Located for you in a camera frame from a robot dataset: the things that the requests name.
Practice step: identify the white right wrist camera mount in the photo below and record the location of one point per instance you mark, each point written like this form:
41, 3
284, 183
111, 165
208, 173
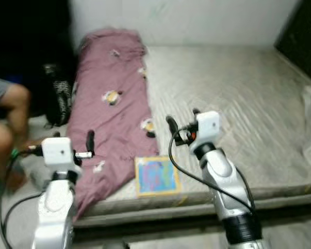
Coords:
207, 124

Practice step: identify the black tufted headboard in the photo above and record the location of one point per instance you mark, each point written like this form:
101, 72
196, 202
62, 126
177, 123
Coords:
303, 36

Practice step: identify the grey quilted mattress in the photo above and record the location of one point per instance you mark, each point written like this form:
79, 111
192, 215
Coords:
238, 93

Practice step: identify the person in grey shorts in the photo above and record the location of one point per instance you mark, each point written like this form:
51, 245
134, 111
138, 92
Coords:
8, 109

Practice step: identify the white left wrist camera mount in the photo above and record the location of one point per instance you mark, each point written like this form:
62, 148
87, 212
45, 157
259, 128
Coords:
57, 150

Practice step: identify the mauve cartoon print blanket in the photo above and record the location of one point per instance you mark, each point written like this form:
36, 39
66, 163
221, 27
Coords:
109, 78

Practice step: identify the black bag with white lettering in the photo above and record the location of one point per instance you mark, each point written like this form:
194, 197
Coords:
58, 98

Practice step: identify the colourful yellow-edged picture book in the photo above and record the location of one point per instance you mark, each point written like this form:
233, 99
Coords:
156, 176

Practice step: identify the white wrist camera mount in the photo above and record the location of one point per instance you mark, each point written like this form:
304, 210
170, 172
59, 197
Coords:
57, 150
207, 124

